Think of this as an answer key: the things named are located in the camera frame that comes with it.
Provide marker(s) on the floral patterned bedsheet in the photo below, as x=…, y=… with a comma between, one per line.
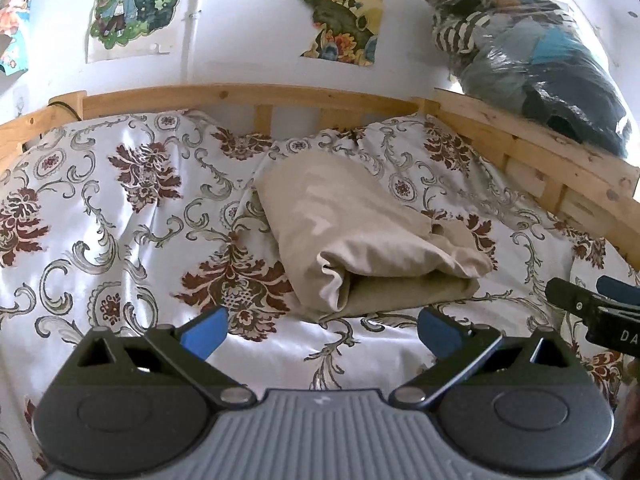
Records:
x=125, y=220

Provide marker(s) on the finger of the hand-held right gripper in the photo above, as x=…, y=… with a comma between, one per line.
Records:
x=620, y=290
x=572, y=297

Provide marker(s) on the cartoon figure wall poster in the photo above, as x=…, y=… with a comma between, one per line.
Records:
x=132, y=5

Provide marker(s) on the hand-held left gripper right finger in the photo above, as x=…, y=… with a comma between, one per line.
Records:
x=440, y=332

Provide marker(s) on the white wall conduit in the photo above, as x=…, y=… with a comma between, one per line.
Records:
x=195, y=25

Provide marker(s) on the wooden bed frame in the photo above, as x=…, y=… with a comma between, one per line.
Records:
x=540, y=150

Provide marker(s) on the flower landscape wall poster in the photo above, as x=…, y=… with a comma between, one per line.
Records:
x=345, y=15

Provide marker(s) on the orange cartoon wall poster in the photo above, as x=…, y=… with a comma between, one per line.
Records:
x=15, y=25

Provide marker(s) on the clear bag of clothes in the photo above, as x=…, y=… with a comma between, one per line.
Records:
x=540, y=60

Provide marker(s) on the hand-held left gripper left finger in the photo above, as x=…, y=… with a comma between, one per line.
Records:
x=205, y=332

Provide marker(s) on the beige jacket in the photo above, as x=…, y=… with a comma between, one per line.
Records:
x=340, y=220

